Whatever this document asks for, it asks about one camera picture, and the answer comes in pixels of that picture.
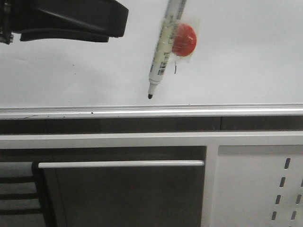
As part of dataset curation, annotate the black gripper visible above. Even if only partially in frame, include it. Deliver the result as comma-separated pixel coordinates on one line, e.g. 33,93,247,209
0,0,129,45

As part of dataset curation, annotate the white whiteboard marker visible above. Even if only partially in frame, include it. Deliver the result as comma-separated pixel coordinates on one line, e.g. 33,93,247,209
148,0,187,99

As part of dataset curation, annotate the red round magnet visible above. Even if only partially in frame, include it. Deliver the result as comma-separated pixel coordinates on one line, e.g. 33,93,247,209
172,23,197,57

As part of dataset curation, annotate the white metal pegboard stand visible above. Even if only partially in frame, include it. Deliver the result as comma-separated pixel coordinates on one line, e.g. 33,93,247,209
0,131,303,227

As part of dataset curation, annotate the white whiteboard with frame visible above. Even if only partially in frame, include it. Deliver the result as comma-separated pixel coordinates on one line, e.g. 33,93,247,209
0,0,303,119

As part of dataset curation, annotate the grey panel with white rail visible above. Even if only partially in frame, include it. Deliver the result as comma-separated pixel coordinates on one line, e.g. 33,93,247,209
38,160,205,227

